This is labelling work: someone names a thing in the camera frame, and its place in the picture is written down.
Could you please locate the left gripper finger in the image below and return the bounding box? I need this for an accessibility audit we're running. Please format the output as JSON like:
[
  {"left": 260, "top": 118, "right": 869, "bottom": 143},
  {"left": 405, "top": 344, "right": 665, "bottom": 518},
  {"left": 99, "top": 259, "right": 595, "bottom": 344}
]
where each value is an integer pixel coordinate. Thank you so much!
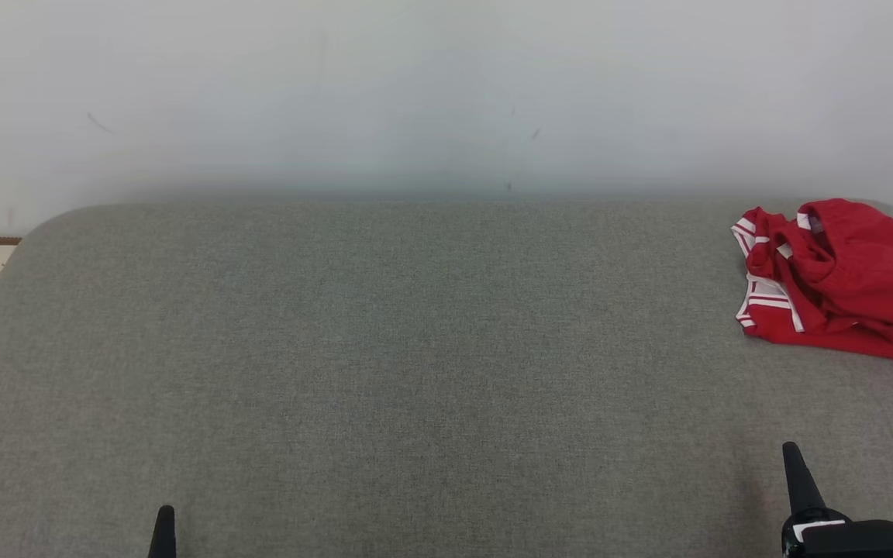
[{"left": 147, "top": 505, "right": 177, "bottom": 558}]

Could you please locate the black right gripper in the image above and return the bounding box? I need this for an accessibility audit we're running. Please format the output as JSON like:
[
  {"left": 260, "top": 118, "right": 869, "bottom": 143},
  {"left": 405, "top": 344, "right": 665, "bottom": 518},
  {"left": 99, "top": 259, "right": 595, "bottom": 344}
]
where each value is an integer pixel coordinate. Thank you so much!
[{"left": 781, "top": 441, "right": 893, "bottom": 558}]

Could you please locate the red basketball jersey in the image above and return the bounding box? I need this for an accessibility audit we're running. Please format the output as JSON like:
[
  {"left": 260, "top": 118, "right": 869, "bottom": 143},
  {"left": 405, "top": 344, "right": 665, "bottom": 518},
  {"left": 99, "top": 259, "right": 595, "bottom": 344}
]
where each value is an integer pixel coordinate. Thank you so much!
[{"left": 731, "top": 206, "right": 893, "bottom": 367}]

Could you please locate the red shorts white trim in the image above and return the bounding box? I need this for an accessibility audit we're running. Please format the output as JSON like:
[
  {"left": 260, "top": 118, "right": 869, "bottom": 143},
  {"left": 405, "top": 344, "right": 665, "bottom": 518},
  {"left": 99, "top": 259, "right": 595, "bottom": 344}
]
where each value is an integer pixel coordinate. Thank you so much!
[{"left": 745, "top": 198, "right": 893, "bottom": 343}]

